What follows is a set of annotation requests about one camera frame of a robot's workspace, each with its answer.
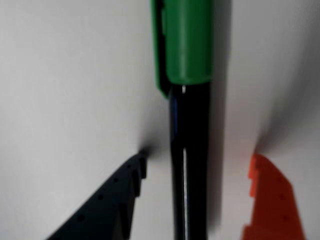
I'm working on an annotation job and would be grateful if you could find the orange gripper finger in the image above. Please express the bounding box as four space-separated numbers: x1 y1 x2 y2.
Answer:
241 153 307 240

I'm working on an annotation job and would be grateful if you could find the green and black marker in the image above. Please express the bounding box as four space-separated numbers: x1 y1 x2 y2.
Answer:
149 0 214 240

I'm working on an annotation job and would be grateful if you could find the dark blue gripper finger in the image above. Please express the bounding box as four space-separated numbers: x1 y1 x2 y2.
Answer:
46 149 148 240

